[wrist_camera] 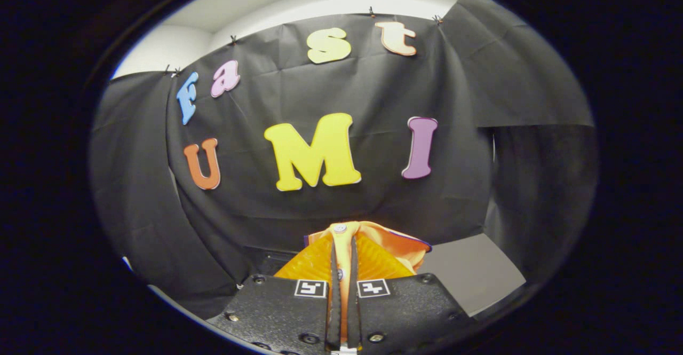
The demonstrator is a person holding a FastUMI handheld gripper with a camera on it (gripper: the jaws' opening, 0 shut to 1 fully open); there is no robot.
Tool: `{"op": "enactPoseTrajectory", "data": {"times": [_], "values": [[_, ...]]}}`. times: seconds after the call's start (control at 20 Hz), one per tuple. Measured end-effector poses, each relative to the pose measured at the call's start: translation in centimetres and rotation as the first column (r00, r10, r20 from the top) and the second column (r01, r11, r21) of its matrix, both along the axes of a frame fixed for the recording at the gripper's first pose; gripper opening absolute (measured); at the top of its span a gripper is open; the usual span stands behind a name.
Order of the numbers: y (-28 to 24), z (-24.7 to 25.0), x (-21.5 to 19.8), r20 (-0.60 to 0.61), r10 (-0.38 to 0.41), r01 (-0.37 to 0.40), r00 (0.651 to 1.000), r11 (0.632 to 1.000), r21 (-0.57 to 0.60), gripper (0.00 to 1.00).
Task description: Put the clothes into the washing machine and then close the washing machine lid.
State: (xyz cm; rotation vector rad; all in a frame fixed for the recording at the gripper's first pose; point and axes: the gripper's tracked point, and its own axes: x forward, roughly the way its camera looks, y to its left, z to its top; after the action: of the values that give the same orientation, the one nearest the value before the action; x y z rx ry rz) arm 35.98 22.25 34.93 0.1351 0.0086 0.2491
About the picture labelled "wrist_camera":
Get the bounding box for black backdrop cloth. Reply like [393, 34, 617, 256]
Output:
[88, 0, 598, 321]

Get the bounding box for dark washing machine lid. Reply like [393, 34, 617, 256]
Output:
[243, 246, 307, 278]

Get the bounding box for beige cabinet with dark top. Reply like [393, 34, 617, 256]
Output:
[415, 233, 527, 317]

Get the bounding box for yellow orange shirt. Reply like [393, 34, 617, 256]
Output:
[304, 220, 432, 340]

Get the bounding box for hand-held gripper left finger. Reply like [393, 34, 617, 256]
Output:
[207, 232, 342, 355]

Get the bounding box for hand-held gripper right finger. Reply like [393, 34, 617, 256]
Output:
[347, 232, 475, 353]

